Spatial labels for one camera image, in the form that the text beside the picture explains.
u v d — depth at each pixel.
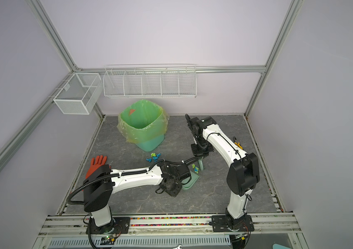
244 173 0.46
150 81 0.99
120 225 0.73
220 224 0.73
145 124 1.08
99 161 0.94
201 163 0.84
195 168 0.89
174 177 0.59
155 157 0.96
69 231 0.73
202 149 0.74
